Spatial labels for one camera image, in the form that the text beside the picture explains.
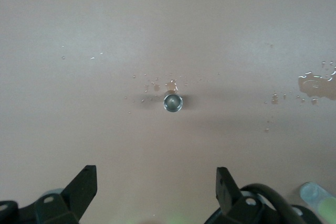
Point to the large spilled liquid puddle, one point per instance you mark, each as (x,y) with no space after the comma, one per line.
(317,87)

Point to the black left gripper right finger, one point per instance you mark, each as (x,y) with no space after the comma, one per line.
(228,197)

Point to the yellow-green sleeved glass bottle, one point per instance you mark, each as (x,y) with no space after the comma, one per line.
(312,193)

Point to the small liquid stain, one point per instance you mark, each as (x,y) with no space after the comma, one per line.
(171,85)

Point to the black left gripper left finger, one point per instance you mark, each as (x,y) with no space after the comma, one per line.
(78,192)

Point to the steel jigger measuring cup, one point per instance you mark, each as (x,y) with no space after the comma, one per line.
(173,103)

